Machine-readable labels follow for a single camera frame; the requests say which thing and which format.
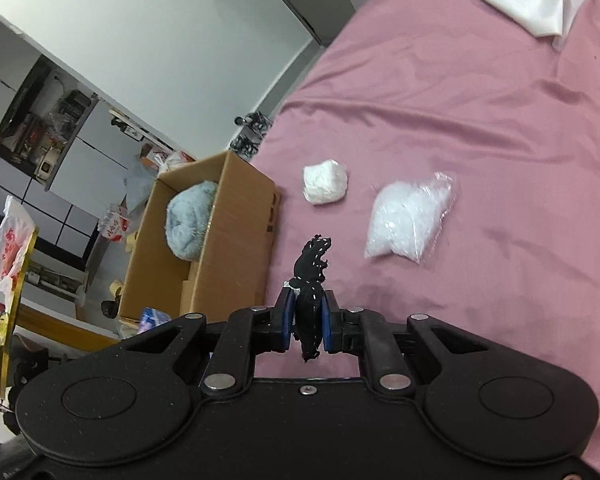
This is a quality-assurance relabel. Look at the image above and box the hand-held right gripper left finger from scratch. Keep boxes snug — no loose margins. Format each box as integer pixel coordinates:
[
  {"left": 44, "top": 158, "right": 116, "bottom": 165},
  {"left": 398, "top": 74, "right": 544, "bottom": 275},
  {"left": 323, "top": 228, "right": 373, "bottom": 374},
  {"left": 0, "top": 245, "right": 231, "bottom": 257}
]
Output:
[{"left": 125, "top": 285, "right": 298, "bottom": 395}]

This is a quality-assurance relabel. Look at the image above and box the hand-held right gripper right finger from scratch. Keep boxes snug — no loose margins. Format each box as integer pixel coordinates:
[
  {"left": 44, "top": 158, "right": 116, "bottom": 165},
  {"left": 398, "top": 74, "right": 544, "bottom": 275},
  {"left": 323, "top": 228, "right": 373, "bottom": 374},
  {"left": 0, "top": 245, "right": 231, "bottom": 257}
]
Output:
[{"left": 320, "top": 291, "right": 482, "bottom": 395}]

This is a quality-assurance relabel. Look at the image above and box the brown cardboard box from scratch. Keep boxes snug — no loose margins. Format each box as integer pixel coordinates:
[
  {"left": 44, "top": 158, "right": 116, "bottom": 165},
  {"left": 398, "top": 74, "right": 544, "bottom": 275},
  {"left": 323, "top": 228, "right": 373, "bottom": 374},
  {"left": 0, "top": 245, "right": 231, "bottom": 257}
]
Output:
[{"left": 117, "top": 151, "right": 282, "bottom": 335}]

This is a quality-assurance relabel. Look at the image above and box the blue white tissue pack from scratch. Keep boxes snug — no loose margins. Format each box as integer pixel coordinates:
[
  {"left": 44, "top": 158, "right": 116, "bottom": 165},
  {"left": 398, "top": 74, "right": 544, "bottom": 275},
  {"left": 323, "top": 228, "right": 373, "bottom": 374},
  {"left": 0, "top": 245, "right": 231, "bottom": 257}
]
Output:
[{"left": 139, "top": 307, "right": 174, "bottom": 334}]

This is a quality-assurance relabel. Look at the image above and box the clear bag of white stuffing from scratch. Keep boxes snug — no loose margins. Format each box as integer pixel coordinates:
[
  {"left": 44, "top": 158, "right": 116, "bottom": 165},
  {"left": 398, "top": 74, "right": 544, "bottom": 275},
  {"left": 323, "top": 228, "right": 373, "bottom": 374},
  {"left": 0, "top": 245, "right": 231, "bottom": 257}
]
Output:
[{"left": 363, "top": 171, "right": 456, "bottom": 264}]

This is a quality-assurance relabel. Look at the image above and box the white crumpled cloth ball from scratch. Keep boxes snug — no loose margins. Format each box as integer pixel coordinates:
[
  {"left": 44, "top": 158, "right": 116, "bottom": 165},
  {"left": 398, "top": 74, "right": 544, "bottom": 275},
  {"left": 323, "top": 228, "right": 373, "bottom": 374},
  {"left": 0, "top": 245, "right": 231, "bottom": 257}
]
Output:
[{"left": 302, "top": 159, "right": 350, "bottom": 206}]

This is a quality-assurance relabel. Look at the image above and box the white plastic bag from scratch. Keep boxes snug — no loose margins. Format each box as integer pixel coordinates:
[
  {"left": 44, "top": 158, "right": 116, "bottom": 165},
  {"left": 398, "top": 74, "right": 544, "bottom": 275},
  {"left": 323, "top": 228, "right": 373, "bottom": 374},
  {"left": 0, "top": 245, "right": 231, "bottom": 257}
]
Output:
[{"left": 159, "top": 151, "right": 197, "bottom": 174}]

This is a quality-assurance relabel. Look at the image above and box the red white carton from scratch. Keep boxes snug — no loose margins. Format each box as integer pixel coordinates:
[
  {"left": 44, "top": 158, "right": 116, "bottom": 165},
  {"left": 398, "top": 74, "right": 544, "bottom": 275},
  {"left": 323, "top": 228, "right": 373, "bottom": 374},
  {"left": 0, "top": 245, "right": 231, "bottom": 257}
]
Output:
[{"left": 99, "top": 206, "right": 132, "bottom": 245}]

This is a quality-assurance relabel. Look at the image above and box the grey plastic bag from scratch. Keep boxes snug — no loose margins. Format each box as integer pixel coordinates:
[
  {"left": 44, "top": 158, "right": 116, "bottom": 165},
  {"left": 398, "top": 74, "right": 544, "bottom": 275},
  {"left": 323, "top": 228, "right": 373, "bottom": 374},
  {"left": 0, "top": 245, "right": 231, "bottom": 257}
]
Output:
[{"left": 124, "top": 164, "right": 157, "bottom": 212}]

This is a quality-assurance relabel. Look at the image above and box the orange white cardboard box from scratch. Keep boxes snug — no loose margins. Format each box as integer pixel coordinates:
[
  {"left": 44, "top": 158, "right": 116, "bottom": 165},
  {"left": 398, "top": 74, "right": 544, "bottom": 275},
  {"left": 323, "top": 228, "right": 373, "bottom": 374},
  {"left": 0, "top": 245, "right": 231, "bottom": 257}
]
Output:
[{"left": 140, "top": 142, "right": 175, "bottom": 167}]

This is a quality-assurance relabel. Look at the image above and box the pink bed sheet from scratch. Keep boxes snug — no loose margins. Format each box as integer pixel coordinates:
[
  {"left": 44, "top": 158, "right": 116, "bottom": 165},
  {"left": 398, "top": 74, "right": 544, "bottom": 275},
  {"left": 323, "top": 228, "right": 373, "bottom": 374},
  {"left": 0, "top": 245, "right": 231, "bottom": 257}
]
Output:
[{"left": 252, "top": 0, "right": 600, "bottom": 378}]

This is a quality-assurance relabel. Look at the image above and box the yellow table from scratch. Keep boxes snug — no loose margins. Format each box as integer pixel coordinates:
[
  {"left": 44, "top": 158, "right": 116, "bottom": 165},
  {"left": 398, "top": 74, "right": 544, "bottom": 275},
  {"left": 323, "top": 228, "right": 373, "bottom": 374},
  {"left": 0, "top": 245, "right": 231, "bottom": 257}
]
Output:
[{"left": 0, "top": 227, "right": 123, "bottom": 397}]

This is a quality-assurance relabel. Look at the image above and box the red printed plastic bag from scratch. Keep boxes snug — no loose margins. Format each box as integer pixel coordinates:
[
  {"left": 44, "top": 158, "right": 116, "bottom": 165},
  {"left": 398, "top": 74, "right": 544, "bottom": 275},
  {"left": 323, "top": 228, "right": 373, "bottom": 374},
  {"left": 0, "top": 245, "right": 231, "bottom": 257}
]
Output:
[{"left": 0, "top": 195, "right": 37, "bottom": 307}]

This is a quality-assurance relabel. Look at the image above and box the cluttered wall shelf niche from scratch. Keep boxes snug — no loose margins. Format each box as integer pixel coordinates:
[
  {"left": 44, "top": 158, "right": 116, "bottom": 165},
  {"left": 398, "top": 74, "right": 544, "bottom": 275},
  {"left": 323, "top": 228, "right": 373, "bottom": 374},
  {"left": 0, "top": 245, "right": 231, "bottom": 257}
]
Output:
[{"left": 0, "top": 55, "right": 100, "bottom": 192}]

